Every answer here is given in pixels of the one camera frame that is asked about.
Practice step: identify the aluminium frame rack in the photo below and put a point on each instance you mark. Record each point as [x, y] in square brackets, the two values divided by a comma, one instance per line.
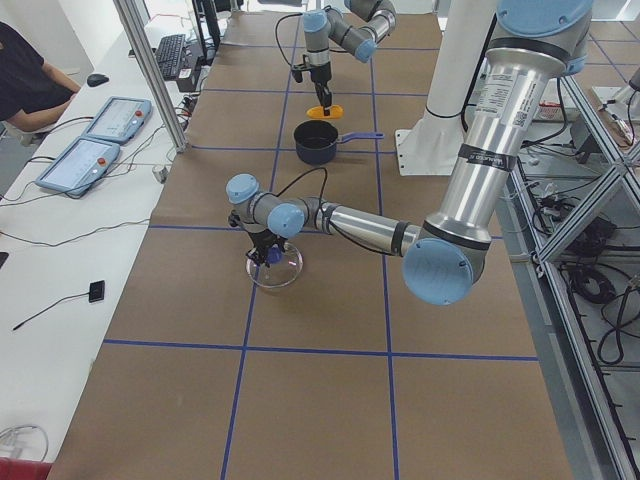
[570, 219]

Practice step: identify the yellow corn cob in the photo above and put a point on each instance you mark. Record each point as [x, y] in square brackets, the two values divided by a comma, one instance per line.
[325, 113]

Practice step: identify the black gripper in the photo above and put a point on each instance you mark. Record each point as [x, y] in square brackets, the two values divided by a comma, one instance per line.
[261, 241]
[320, 75]

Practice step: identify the glass pot lid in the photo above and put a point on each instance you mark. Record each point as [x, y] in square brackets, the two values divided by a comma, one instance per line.
[277, 273]

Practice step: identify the black computer mouse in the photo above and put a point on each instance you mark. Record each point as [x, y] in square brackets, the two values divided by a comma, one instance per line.
[96, 79]

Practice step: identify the dark blue saucepan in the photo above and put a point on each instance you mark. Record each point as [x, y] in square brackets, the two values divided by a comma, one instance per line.
[316, 141]

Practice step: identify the teach pendant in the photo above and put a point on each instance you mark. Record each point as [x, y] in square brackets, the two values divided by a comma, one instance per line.
[119, 120]
[85, 161]

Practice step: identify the far teach pendant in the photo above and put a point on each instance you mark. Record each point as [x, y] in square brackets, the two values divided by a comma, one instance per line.
[119, 120]

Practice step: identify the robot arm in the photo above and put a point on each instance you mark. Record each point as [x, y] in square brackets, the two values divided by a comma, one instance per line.
[326, 25]
[494, 63]

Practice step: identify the near teach pendant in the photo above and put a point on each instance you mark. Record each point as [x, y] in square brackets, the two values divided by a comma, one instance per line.
[85, 161]

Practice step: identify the seated person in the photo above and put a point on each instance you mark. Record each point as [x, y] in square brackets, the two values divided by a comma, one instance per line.
[34, 93]

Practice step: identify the small black square device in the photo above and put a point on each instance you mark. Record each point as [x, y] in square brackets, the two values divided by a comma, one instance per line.
[96, 291]

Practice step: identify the aluminium frame post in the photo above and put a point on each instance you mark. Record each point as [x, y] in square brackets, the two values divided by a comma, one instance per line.
[134, 28]

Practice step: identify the black keyboard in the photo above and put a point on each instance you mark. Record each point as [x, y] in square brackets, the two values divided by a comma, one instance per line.
[169, 55]

